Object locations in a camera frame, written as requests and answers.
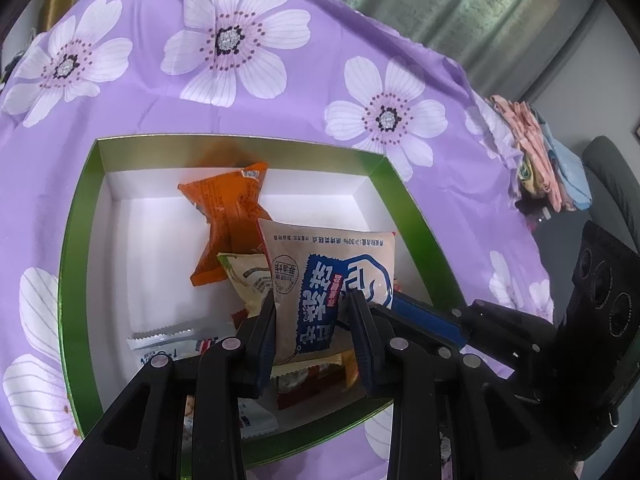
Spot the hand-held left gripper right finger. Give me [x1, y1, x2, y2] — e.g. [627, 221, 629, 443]
[340, 290, 576, 480]

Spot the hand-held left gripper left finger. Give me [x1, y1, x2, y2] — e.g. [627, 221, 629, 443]
[57, 290, 278, 480]

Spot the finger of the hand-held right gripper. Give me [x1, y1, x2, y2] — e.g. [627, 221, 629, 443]
[392, 292, 471, 351]
[452, 300, 563, 378]

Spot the yellow white snack packet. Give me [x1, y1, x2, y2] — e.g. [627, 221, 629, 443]
[216, 252, 275, 318]

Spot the green cardboard box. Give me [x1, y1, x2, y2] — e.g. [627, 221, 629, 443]
[59, 134, 463, 471]

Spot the clear white snack packet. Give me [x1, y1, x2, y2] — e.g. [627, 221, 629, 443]
[126, 327, 236, 362]

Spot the orange snack packet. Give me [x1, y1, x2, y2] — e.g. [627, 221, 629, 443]
[177, 161, 271, 287]

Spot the grey chair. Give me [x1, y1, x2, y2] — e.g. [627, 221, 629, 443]
[582, 135, 640, 256]

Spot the pile of folded clothes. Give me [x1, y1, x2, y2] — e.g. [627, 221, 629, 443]
[485, 94, 593, 213]

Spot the purple floral cloth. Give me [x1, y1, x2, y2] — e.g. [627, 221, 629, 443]
[0, 0, 556, 480]

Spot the silver green curtain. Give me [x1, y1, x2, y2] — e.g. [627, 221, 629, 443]
[295, 0, 601, 96]

